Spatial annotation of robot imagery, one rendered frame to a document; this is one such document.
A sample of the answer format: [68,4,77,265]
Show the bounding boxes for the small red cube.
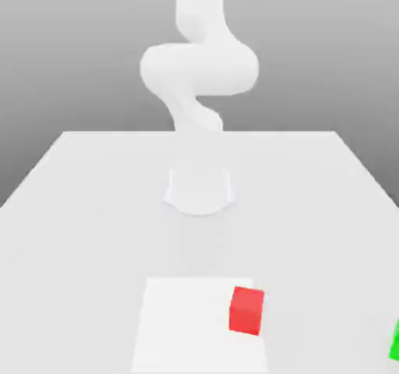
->
[228,285,266,337]

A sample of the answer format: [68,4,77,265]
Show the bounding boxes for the small green cube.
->
[388,317,399,362]

